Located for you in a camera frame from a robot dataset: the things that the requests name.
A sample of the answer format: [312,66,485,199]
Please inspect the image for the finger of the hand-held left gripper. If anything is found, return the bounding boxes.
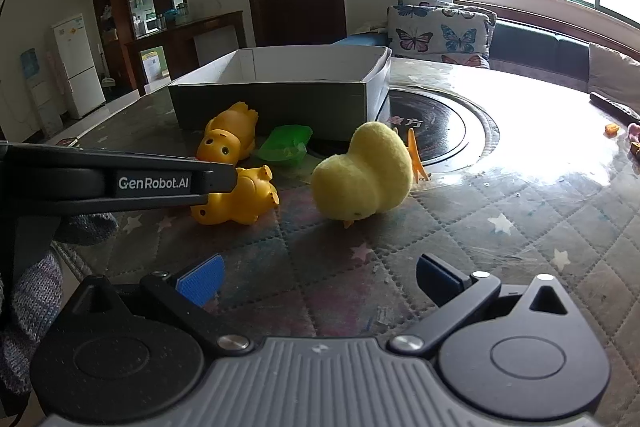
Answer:
[102,157,238,212]

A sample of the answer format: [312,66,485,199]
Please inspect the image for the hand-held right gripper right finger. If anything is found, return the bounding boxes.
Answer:
[390,253,586,355]

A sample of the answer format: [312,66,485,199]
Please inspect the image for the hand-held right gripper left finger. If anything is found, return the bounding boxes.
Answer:
[60,254,253,355]

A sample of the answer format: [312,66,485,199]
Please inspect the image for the yellow plastic pig toy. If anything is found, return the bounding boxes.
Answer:
[196,102,260,165]
[190,164,280,226]

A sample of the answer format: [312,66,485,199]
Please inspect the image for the yellow plush chick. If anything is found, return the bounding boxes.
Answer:
[311,121,431,229]

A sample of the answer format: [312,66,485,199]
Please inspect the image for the green plastic toy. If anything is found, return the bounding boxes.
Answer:
[252,124,313,168]

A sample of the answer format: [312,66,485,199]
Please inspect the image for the cardboard box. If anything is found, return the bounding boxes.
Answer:
[167,46,392,142]

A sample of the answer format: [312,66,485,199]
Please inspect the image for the person's left hand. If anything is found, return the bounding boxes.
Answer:
[0,212,118,395]

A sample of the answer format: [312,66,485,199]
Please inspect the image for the water dispenser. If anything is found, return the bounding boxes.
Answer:
[20,48,63,135]

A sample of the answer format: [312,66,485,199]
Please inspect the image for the white refrigerator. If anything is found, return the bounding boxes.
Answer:
[51,13,107,120]

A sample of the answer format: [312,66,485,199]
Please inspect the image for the wooden sideboard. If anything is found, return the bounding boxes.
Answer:
[125,11,244,95]

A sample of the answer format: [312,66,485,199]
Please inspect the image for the black round cooktop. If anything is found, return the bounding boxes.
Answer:
[307,88,500,168]

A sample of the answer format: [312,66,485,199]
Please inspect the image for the wooden display cabinet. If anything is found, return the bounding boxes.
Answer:
[90,0,188,95]

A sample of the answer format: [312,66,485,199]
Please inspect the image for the large butterfly print pillow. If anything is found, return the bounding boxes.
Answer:
[387,4,493,68]

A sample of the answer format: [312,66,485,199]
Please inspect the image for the black remote control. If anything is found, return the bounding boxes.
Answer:
[590,92,640,124]

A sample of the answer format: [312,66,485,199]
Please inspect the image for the dark green sofa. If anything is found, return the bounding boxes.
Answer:
[487,19,591,82]

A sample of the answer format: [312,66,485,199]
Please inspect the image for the beige cushion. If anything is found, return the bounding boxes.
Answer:
[587,42,640,108]

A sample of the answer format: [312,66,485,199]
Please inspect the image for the small butterfly print pillow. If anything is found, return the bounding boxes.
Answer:
[398,0,496,20]

